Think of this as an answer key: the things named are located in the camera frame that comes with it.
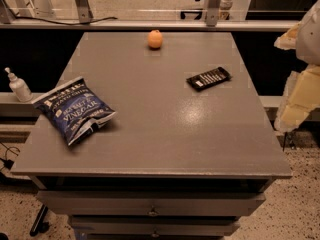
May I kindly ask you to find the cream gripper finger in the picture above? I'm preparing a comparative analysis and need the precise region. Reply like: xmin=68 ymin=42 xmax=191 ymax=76
xmin=274 ymin=64 xmax=320 ymax=133
xmin=274 ymin=23 xmax=300 ymax=50

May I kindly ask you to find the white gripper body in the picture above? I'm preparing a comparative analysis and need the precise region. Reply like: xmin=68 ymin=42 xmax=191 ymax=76
xmin=296 ymin=8 xmax=320 ymax=65

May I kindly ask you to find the black rxbar chocolate bar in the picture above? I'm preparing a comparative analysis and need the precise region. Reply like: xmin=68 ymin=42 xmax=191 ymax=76
xmin=186 ymin=67 xmax=232 ymax=91

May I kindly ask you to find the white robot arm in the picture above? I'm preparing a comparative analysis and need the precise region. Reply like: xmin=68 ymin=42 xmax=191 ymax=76
xmin=274 ymin=0 xmax=320 ymax=133

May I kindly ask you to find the grey metal strut right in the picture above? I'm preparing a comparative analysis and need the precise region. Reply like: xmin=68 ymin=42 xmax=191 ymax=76
xmin=204 ymin=0 xmax=221 ymax=27

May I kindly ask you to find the grey metal strut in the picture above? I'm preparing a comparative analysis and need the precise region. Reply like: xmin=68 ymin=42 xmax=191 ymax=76
xmin=204 ymin=0 xmax=221 ymax=27
xmin=75 ymin=0 xmax=93 ymax=24

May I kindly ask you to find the grey drawer cabinet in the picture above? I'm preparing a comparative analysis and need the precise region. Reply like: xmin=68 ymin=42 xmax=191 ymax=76
xmin=13 ymin=32 xmax=291 ymax=240

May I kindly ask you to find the orange fruit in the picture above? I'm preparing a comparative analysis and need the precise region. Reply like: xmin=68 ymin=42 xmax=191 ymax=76
xmin=147 ymin=30 xmax=163 ymax=49

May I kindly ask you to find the grey metal strut left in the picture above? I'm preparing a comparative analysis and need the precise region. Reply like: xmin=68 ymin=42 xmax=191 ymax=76
xmin=75 ymin=0 xmax=93 ymax=24

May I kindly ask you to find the blue vinegar chips bag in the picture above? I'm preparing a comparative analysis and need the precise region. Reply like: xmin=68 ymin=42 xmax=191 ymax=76
xmin=32 ymin=77 xmax=116 ymax=146

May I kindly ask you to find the drawer with knob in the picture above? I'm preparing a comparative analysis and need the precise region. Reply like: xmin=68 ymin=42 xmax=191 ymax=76
xmin=69 ymin=216 xmax=240 ymax=237
xmin=37 ymin=191 xmax=265 ymax=217

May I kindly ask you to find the top drawer with knob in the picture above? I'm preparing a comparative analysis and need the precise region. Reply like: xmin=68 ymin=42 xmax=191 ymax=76
xmin=37 ymin=191 xmax=265 ymax=217

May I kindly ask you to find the white pump bottle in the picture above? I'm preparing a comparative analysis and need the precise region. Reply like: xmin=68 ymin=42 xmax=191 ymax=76
xmin=5 ymin=67 xmax=33 ymax=102

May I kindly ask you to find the black stand leg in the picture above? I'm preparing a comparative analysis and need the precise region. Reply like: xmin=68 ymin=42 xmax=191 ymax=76
xmin=29 ymin=205 xmax=50 ymax=237

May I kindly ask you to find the black cable on ledge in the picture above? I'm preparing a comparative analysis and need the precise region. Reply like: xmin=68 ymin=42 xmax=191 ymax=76
xmin=6 ymin=7 xmax=118 ymax=26

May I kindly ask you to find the black cable on floor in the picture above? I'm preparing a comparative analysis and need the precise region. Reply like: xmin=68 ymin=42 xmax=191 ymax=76
xmin=0 ymin=141 xmax=21 ymax=173

